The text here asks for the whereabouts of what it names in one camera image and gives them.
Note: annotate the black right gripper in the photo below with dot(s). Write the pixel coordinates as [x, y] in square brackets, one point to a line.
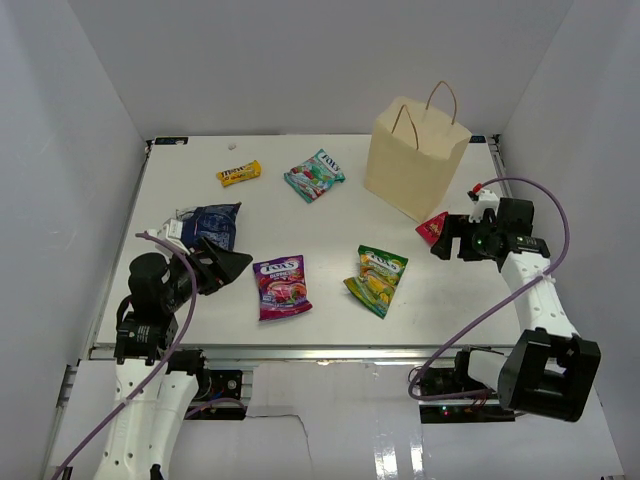
[459, 226]

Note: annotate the aluminium table front rail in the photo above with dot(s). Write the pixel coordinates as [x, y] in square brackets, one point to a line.
[307, 353]

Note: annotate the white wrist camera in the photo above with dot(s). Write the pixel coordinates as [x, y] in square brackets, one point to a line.
[482, 199]
[169, 233]

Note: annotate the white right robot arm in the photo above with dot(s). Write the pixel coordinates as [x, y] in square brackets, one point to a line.
[551, 369]

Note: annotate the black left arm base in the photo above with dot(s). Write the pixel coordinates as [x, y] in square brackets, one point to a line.
[219, 390]

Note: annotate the yellow M&M's candy packet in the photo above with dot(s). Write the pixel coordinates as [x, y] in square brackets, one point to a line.
[243, 173]

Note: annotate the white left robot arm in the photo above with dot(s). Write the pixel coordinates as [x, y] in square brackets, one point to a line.
[155, 382]

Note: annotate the teal Fox's candy bag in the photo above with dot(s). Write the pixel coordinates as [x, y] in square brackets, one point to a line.
[315, 176]

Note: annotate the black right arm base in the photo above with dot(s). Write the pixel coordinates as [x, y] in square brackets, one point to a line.
[454, 402]

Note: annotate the beige paper bag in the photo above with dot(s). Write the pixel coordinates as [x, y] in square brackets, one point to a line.
[414, 152]

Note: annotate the purple Fox's candy bag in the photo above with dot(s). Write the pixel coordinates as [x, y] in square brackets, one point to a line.
[282, 288]

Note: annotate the blue label sticker left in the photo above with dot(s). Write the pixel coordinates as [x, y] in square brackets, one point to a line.
[170, 141]

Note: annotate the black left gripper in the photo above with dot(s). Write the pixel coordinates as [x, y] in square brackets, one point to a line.
[223, 268]

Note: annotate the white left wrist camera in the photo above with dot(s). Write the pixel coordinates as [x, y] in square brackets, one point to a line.
[169, 233]

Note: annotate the green Fox's candy bag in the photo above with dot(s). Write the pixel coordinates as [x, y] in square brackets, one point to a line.
[379, 274]

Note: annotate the red mint candy packet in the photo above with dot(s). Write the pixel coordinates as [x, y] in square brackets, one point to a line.
[431, 230]

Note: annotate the dark blue snack bag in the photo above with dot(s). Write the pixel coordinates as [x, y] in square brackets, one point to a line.
[217, 223]

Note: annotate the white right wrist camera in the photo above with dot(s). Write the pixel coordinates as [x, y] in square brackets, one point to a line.
[482, 199]

